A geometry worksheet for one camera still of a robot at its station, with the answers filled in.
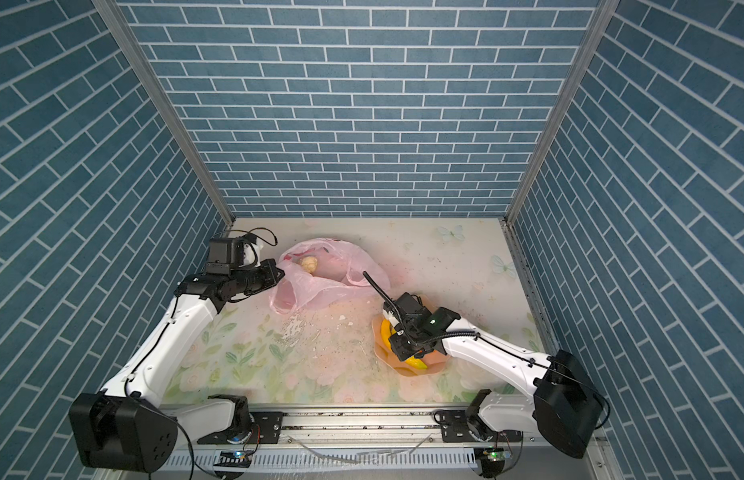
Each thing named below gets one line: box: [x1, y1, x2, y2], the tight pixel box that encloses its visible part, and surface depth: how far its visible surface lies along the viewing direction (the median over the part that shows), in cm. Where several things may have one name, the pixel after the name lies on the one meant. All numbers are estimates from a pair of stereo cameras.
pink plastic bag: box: [269, 238, 390, 315], surface depth 86 cm
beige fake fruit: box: [301, 256, 318, 273], surface depth 103 cm
